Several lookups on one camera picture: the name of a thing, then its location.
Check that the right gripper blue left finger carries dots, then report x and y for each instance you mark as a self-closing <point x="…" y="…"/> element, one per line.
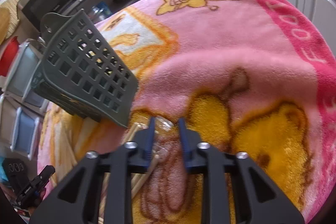
<point x="149" y="139"/>

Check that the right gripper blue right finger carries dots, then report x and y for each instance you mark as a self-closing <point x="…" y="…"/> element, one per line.
<point x="186" y="150"/>

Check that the wooden chopsticks pair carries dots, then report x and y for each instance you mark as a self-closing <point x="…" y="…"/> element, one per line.
<point x="137" y="180"/>

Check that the dark green utensil basket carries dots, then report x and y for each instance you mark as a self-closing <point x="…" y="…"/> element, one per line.
<point x="80" y="72"/>

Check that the white plastic drawer unit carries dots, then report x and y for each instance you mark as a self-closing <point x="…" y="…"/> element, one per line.
<point x="22" y="110"/>

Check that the pink bear blanket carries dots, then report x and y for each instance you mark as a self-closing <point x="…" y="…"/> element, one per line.
<point x="248" y="75"/>

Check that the red plastic basin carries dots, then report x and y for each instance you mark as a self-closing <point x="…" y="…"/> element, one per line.
<point x="8" y="55"/>

